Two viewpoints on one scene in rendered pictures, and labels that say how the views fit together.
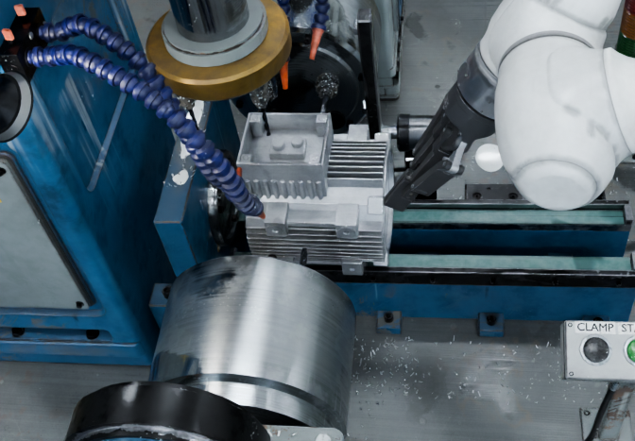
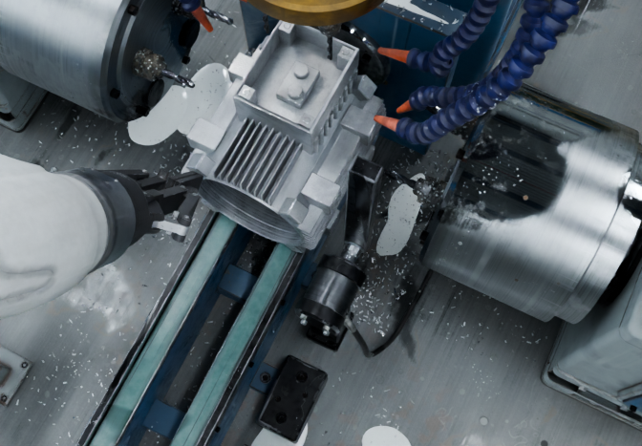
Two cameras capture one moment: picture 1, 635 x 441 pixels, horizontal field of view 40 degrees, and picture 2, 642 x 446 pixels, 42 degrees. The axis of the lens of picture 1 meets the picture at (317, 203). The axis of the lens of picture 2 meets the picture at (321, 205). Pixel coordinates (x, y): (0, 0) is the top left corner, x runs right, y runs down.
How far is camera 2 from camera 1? 1.07 m
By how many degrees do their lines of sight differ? 48
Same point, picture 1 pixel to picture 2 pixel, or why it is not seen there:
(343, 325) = (68, 76)
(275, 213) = (246, 66)
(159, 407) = not seen: outside the picture
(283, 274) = (100, 9)
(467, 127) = not seen: hidden behind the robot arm
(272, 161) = (290, 65)
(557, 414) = (40, 339)
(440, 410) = not seen: hidden behind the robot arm
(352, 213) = (203, 138)
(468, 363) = (133, 285)
